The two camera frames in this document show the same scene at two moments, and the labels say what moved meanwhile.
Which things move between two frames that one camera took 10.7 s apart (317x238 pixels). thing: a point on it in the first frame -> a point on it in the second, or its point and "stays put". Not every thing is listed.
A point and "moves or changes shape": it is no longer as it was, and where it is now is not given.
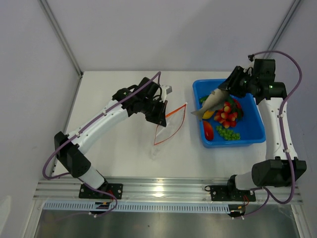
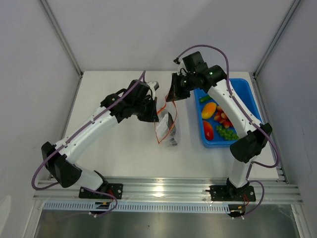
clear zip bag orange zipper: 174,121 moves or changes shape
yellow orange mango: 207,114 stays put
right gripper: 230,84 -> 175,92
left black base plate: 86,192 stays put
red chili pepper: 208,131 stays put
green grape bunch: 228,134 stays put
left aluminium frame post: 61,36 stays put
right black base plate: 224,193 stays put
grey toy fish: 212,102 -> 172,129
